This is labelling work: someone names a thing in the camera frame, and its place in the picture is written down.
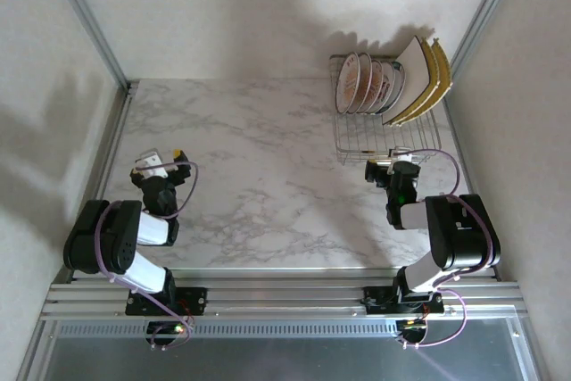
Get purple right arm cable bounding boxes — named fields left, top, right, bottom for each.
left=392, top=148, right=501, bottom=350

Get yellow woven bamboo plate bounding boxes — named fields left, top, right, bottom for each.
left=396, top=36, right=453, bottom=126
left=387, top=37, right=443, bottom=127

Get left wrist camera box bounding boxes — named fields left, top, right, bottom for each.
left=135, top=147, right=167, bottom=177

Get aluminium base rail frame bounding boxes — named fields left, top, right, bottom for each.
left=39, top=267, right=525, bottom=324

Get grey vented metal panel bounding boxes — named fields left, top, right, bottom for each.
left=17, top=318, right=539, bottom=381

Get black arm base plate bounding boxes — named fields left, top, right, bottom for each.
left=361, top=285, right=447, bottom=315
left=125, top=286, right=209, bottom=316

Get aluminium side rail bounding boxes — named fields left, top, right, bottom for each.
left=439, top=81, right=500, bottom=279
left=66, top=80, right=140, bottom=284

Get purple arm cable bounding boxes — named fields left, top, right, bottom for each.
left=91, top=160, right=200, bottom=352
left=392, top=148, right=501, bottom=350

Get chrome wire dish rack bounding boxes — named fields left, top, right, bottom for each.
left=328, top=53, right=443, bottom=163

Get circuit board with LED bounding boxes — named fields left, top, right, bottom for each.
left=145, top=320, right=191, bottom=338
left=395, top=318, right=429, bottom=338

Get aluminium frame post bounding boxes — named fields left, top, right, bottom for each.
left=42, top=0, right=134, bottom=92
left=439, top=0, right=530, bottom=95

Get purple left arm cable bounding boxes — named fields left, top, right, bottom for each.
left=91, top=160, right=200, bottom=352

